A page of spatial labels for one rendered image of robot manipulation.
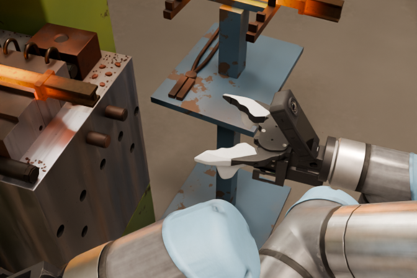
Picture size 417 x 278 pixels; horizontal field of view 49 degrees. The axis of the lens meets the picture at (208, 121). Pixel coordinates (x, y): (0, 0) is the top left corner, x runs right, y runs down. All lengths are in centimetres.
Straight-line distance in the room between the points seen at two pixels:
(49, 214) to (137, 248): 52
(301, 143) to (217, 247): 38
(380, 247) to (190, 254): 15
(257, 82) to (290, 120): 64
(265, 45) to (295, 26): 139
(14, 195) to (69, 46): 31
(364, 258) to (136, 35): 242
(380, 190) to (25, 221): 62
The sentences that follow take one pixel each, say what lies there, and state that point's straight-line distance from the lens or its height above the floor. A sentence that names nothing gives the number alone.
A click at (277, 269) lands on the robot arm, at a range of 44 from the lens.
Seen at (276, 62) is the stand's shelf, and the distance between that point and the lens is 137.
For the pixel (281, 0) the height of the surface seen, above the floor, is 96.
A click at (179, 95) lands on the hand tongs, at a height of 71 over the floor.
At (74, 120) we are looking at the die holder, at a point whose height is 91.
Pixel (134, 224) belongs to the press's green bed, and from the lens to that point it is 132.
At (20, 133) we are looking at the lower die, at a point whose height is 96.
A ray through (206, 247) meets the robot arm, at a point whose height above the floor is 123.
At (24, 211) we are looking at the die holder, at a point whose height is 83.
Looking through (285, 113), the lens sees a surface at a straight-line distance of 65.
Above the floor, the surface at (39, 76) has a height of 101.
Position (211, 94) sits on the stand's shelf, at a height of 70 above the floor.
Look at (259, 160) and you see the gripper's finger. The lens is 69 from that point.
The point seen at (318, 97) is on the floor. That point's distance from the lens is 234.
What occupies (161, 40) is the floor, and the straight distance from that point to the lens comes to 266.
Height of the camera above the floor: 153
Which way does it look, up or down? 45 degrees down
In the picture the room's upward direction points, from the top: straight up
